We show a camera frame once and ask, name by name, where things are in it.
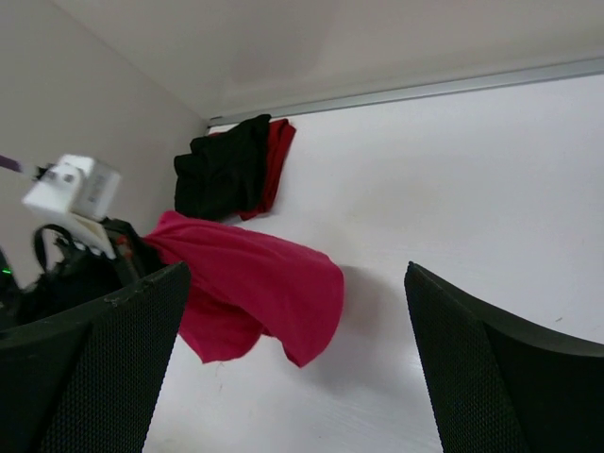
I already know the pink t shirt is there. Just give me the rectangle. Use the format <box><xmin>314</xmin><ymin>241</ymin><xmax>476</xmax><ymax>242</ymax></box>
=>
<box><xmin>143</xmin><ymin>211</ymin><xmax>344</xmax><ymax>367</ymax></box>

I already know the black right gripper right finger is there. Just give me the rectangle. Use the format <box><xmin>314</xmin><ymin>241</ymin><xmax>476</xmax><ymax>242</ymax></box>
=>
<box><xmin>404</xmin><ymin>263</ymin><xmax>603</xmax><ymax>452</ymax></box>

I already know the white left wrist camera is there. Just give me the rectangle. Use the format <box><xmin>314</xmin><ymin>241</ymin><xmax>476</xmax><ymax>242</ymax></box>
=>
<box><xmin>22</xmin><ymin>155</ymin><xmax>122</xmax><ymax>260</ymax></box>

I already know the black folded t shirt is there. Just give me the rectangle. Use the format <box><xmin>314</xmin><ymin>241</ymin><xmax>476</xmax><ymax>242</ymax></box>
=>
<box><xmin>174</xmin><ymin>114</ymin><xmax>271</xmax><ymax>221</ymax></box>

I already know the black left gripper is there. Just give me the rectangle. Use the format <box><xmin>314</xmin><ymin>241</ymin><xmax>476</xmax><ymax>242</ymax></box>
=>
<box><xmin>1</xmin><ymin>218</ymin><xmax>163</xmax><ymax>330</ymax></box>

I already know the dark red folded t shirt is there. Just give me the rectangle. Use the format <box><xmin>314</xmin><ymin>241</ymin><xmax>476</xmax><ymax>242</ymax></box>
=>
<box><xmin>237</xmin><ymin>119</ymin><xmax>296</xmax><ymax>221</ymax></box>

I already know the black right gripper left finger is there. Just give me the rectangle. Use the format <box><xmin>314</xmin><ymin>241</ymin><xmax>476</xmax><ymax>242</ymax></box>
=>
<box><xmin>1</xmin><ymin>262</ymin><xmax>191</xmax><ymax>452</ymax></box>

